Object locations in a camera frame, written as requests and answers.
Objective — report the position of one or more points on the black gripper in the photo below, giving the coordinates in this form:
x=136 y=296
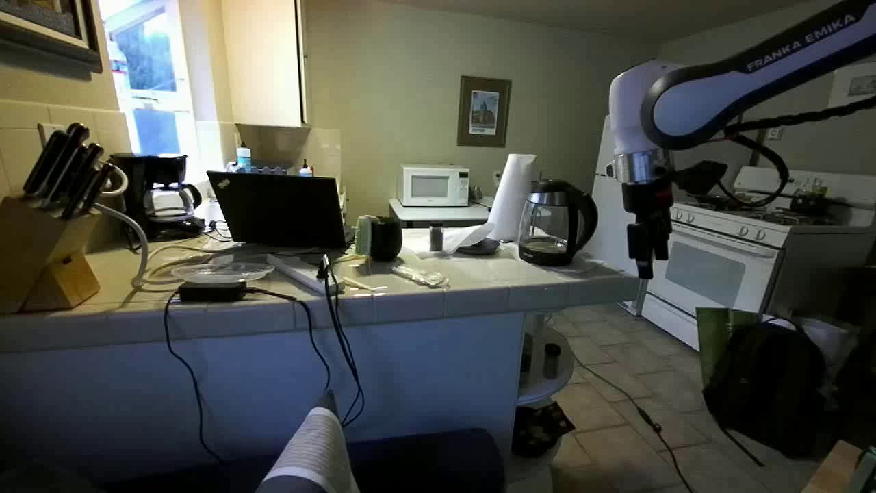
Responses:
x=646 y=215

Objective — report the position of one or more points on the black glass electric kettle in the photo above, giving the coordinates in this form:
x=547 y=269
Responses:
x=557 y=223

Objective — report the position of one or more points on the white blue Franka robot arm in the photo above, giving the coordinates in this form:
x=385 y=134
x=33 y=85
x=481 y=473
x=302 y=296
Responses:
x=693 y=97

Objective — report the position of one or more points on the white gas stove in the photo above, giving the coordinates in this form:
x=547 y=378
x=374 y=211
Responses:
x=720 y=269

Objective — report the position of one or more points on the green bag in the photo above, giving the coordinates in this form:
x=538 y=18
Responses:
x=715 y=333

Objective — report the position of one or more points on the small dark bottle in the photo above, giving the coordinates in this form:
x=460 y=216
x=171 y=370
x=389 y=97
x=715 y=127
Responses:
x=552 y=359

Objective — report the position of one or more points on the round white shelf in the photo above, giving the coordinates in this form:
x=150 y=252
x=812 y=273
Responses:
x=549 y=378

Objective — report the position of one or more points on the white paper towel roll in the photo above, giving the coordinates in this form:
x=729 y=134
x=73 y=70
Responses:
x=510 y=196

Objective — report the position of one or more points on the black backpack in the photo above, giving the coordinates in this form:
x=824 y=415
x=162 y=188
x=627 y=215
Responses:
x=768 y=384

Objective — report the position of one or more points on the dark cooking pot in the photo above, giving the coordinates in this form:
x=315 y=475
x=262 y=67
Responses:
x=818 y=206

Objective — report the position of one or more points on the dark shoes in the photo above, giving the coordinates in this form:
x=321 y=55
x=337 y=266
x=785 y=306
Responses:
x=544 y=427

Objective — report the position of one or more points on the small salt shaker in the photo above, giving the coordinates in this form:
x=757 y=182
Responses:
x=436 y=238

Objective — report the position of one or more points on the small white side table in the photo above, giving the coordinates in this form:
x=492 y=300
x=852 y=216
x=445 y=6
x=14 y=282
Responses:
x=440 y=215

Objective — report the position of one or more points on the white microwave oven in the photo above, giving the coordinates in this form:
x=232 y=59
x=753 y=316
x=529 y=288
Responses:
x=436 y=184

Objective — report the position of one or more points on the white remote control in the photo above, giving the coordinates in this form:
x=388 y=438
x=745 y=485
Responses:
x=419 y=275

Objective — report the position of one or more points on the dark mug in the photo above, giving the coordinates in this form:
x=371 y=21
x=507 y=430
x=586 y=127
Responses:
x=388 y=238

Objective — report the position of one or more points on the wooden board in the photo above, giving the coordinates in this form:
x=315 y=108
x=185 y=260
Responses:
x=837 y=470

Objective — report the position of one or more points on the green container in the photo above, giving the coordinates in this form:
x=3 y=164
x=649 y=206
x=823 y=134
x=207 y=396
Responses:
x=362 y=237

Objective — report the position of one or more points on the dark blue couch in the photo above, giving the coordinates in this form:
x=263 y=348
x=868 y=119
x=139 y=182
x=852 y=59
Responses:
x=429 y=460

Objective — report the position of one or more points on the black laptop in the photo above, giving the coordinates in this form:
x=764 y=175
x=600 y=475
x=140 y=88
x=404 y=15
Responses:
x=278 y=210

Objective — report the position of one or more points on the white cloth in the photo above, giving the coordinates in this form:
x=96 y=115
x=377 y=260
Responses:
x=311 y=452

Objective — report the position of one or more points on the blue capped bottle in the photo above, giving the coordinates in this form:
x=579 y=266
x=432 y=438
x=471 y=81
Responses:
x=244 y=160

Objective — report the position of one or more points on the black power adapter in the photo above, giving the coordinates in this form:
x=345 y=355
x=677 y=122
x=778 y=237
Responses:
x=211 y=292

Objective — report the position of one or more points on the black coffee maker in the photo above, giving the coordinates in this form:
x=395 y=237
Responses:
x=159 y=196

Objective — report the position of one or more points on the wooden knife block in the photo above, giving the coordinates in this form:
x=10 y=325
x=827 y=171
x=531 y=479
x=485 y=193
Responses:
x=43 y=260

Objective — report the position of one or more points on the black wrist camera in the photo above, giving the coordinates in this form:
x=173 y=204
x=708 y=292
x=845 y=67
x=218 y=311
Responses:
x=701 y=175

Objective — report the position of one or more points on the dark framed wall picture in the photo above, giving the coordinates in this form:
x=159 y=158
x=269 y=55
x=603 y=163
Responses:
x=482 y=111

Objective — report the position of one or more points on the white framed wall picture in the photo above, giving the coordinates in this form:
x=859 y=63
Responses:
x=859 y=85

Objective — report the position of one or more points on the white wall cabinet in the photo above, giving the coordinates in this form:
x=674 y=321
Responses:
x=263 y=59

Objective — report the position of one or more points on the large dark picture frame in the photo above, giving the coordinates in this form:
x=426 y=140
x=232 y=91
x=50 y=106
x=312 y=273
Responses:
x=46 y=29

